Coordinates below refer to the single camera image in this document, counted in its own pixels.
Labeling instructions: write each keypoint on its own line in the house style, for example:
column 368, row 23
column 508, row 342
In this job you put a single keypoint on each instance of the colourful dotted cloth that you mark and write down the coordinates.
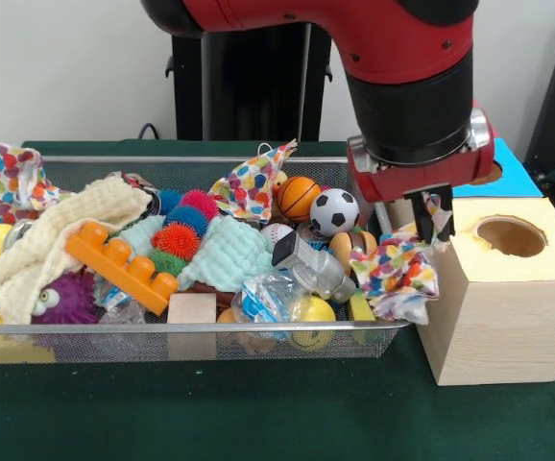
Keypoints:
column 248, row 182
column 13, row 173
column 393, row 274

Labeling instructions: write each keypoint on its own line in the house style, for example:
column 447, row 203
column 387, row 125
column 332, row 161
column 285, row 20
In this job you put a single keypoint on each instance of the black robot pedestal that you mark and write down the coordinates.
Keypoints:
column 239, row 96

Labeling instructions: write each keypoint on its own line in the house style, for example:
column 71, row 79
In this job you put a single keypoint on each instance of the crumpled clear plastic bottle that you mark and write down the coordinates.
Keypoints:
column 263, row 298

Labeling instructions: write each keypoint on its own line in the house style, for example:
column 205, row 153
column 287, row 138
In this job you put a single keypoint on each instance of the toy hamburger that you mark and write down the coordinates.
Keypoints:
column 349, row 247

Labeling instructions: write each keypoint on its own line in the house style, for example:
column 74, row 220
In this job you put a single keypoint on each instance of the orange plastic building block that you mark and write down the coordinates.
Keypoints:
column 124, row 269

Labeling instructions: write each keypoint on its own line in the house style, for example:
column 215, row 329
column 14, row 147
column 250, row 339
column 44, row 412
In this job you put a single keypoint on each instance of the wooden box with three holes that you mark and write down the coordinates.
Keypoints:
column 498, row 326

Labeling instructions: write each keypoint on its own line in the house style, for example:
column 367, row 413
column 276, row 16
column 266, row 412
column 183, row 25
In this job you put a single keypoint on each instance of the cream waffle cloth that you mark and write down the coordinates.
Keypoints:
column 32, row 249

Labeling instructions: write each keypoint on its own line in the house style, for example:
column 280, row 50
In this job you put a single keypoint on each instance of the silver plastic toy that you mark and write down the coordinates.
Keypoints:
column 316, row 271

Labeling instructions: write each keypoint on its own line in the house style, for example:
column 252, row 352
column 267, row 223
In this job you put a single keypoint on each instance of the small orange basketball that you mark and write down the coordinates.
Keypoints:
column 297, row 198

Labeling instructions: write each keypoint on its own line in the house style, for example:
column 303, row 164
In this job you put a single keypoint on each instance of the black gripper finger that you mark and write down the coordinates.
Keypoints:
column 419, row 216
column 445, row 229

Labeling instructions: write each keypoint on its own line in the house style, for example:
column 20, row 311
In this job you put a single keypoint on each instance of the small black white soccer ball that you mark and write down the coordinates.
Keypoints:
column 333, row 211

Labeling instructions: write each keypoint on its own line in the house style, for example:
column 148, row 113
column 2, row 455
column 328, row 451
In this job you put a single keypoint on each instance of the mint green waffle cloth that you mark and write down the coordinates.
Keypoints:
column 229, row 259

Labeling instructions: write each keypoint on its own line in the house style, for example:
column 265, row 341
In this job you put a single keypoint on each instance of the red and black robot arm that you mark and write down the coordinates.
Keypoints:
column 402, row 48

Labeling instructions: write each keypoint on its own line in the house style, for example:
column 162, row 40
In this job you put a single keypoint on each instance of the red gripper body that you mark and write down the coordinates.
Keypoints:
column 426, row 180

